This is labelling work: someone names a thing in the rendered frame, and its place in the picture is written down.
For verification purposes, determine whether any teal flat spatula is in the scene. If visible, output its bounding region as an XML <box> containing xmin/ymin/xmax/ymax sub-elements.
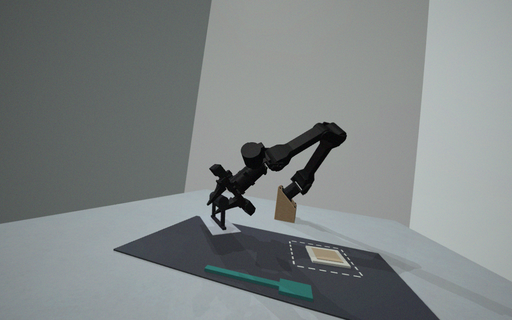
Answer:
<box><xmin>204</xmin><ymin>265</ymin><xmax>313</xmax><ymax>302</ymax></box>

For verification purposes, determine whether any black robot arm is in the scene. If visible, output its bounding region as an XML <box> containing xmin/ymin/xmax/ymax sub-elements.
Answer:
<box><xmin>241</xmin><ymin>122</ymin><xmax>347</xmax><ymax>202</ymax></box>

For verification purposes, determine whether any beige square tile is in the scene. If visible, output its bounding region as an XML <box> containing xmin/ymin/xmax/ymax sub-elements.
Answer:
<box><xmin>305</xmin><ymin>246</ymin><xmax>351</xmax><ymax>269</ymax></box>

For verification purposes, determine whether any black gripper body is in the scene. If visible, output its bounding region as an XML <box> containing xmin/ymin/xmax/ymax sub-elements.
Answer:
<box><xmin>209</xmin><ymin>164</ymin><xmax>256</xmax><ymax>216</ymax></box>

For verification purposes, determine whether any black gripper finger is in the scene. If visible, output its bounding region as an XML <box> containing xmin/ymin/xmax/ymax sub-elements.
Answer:
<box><xmin>207</xmin><ymin>180</ymin><xmax>226</xmax><ymax>205</ymax></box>
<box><xmin>214</xmin><ymin>197</ymin><xmax>242</xmax><ymax>214</ymax></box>

